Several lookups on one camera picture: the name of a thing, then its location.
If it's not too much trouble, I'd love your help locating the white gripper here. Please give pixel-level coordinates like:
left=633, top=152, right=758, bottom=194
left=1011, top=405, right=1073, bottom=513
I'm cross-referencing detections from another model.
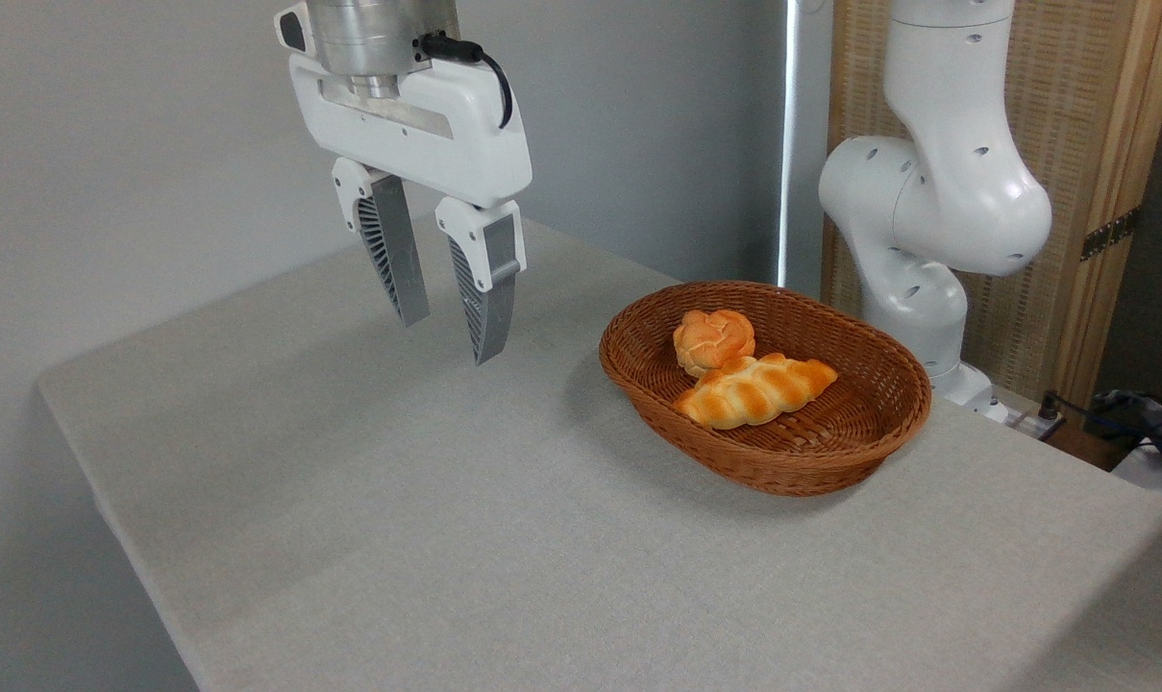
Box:
left=275, top=3, right=534, bottom=366

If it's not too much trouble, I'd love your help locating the braided long bread loaf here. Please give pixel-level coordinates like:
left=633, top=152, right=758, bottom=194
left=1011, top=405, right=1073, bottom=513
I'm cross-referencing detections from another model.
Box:
left=674, top=353, right=840, bottom=431

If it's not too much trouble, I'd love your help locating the round orange bread roll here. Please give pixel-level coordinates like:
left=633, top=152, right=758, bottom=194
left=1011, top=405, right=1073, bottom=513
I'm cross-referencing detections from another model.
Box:
left=673, top=309, right=757, bottom=379

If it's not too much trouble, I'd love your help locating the grey tablecloth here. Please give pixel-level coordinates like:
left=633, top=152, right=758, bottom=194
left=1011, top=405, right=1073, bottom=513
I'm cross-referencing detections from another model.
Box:
left=37, top=204, right=1162, bottom=692

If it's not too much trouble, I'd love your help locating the brown wicker basket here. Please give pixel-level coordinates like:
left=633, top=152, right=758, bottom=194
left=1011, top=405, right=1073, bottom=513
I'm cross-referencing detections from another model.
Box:
left=598, top=281, right=933, bottom=498

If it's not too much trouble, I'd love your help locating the white power strip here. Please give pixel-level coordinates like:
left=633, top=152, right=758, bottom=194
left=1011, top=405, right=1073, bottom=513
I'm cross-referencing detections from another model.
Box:
left=1006, top=408, right=1063, bottom=441

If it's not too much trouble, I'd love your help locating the wooden woven folding screen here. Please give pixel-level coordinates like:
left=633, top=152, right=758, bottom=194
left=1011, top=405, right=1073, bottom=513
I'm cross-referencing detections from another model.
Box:
left=821, top=0, right=1162, bottom=424

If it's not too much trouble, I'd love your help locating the dark metal screen hinge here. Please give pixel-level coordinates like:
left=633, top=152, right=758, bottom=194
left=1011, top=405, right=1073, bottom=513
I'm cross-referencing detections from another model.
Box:
left=1080, top=207, right=1140, bottom=262

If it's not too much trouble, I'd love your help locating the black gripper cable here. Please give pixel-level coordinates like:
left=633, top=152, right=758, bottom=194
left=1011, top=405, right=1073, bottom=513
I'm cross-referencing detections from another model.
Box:
left=416, top=32, right=515, bottom=131

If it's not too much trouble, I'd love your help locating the black floor cable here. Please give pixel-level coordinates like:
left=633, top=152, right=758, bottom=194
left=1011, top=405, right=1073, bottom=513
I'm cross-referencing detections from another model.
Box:
left=1039, top=388, right=1162, bottom=455

